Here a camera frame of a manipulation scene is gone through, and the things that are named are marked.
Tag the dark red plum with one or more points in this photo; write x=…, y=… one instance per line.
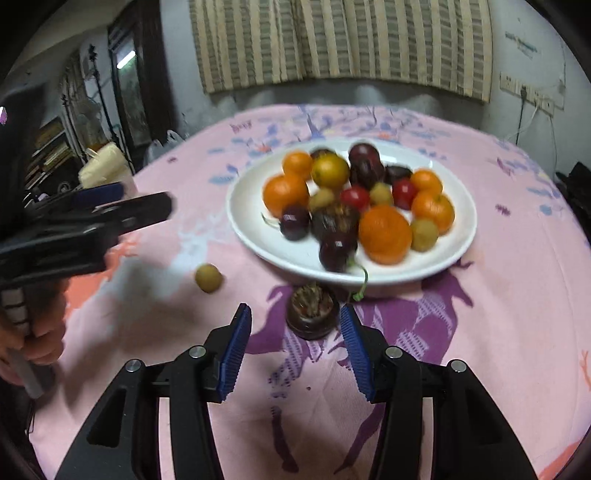
x=364, y=153

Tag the black tripod stand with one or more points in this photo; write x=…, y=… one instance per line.
x=99, y=92

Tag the white plastic bag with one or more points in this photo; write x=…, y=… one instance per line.
x=164, y=145

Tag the pink printed tablecloth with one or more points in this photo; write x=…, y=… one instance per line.
x=508, y=300

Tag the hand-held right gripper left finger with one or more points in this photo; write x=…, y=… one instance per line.
x=235, y=355

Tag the white wall notice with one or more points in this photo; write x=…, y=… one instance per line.
x=521, y=45

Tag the yellow orange tangerine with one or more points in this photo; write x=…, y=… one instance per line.
x=330, y=170

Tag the large orange tangerine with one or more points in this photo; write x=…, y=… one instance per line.
x=385, y=235

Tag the white oval plate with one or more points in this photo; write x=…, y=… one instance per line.
x=258, y=249

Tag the striped curtain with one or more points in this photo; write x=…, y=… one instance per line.
x=346, y=41

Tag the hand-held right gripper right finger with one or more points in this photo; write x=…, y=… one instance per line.
x=358, y=355

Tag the yellow longan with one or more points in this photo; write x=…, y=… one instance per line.
x=381, y=194
x=208, y=278
x=322, y=199
x=424, y=235

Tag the bookshelf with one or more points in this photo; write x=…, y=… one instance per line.
x=51, y=152

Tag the person's left hand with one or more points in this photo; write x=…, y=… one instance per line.
x=48, y=323

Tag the black bag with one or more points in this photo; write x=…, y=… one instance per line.
x=577, y=189

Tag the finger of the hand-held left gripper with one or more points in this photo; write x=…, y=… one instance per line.
x=138, y=210
x=99, y=191

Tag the white wall socket strip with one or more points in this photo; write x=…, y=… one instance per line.
x=533, y=90

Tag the dark wooden cabinet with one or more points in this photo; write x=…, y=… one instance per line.
x=143, y=78

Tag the red cherry tomato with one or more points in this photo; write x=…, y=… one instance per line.
x=354, y=197
x=405, y=194

